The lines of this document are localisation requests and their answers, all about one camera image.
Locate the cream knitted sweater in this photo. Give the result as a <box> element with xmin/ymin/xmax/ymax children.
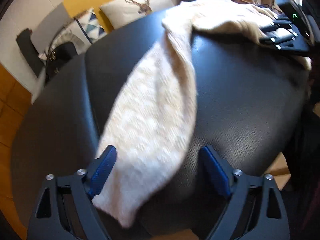
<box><xmin>92</xmin><ymin>0</ymin><xmax>313</xmax><ymax>228</ymax></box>

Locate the black handbag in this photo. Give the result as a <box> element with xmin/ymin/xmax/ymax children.
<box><xmin>44</xmin><ymin>26</ymin><xmax>77</xmax><ymax>85</ymax></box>

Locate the deer print cushion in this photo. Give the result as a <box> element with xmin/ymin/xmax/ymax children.
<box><xmin>99</xmin><ymin>0</ymin><xmax>174</xmax><ymax>29</ymax></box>

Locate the black rolled mat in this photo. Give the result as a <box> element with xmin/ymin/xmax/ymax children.
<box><xmin>16</xmin><ymin>29</ymin><xmax>44</xmax><ymax>77</ymax></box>

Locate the geometric triangle pattern cushion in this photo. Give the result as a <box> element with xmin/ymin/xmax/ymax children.
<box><xmin>37</xmin><ymin>7</ymin><xmax>108</xmax><ymax>55</ymax></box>

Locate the grey yellow blue sofa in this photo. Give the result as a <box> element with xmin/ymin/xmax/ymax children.
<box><xmin>30</xmin><ymin>0</ymin><xmax>208</xmax><ymax>103</ymax></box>

